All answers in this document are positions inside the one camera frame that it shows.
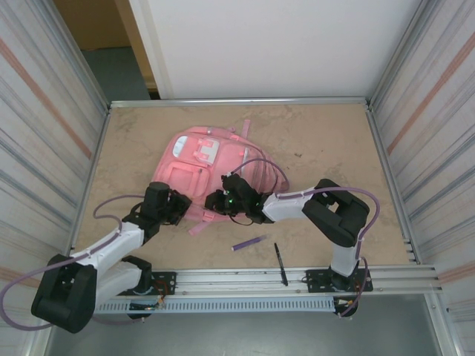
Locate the purple pen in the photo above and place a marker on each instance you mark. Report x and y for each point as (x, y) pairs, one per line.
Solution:
(248, 243)

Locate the pink student backpack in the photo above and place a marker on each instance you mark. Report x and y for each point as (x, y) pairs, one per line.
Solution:
(193, 163)

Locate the black pen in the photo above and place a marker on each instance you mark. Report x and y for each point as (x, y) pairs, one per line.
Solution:
(281, 263)

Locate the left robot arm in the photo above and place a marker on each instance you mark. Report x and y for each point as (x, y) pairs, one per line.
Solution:
(67, 296)

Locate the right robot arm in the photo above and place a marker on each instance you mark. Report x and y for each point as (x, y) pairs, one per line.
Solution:
(334, 219)

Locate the wide aluminium frame rail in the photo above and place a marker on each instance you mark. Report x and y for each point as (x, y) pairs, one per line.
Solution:
(230, 282)

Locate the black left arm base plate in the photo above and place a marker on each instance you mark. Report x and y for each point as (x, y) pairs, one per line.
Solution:
(167, 283)

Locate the aluminium side frame rail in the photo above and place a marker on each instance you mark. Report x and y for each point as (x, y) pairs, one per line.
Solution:
(389, 174)
(92, 167)

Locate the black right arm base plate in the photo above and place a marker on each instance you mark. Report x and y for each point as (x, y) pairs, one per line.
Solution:
(315, 282)

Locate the thin aluminium frame rail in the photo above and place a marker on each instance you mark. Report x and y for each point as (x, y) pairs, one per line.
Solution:
(297, 102)

